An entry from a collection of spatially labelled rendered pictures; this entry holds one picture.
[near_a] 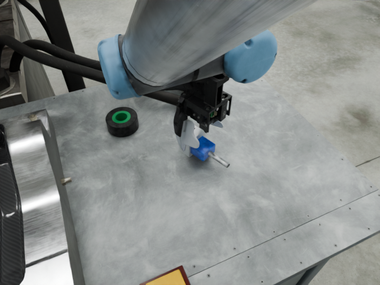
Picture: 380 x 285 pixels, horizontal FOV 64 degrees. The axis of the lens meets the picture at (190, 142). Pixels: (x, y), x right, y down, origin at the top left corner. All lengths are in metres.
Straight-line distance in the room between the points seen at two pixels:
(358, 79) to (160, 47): 2.50
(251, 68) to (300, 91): 1.96
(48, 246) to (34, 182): 0.13
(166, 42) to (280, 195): 0.53
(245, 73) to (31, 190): 0.43
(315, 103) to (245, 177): 1.64
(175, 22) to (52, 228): 0.46
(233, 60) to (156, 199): 0.37
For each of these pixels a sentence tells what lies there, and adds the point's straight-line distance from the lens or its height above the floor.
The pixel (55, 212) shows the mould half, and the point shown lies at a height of 0.88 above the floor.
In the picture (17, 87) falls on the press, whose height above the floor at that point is 0.79.
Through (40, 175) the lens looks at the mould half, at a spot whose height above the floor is 0.90.
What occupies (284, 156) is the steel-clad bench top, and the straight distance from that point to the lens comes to 0.76.
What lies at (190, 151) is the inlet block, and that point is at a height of 0.82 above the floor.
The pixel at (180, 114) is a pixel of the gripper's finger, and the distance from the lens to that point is 0.61.
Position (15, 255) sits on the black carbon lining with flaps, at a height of 0.88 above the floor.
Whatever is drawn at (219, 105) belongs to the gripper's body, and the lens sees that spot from 0.58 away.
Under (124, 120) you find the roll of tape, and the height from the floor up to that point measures 0.81.
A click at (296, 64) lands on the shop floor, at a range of 2.66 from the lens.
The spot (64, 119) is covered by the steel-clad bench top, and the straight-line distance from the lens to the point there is 0.88.
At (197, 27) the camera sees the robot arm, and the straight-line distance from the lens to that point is 0.16.
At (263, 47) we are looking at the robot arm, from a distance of 0.40.
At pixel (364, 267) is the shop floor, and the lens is 1.64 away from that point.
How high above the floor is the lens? 1.35
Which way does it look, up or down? 47 degrees down
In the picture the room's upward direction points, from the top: straight up
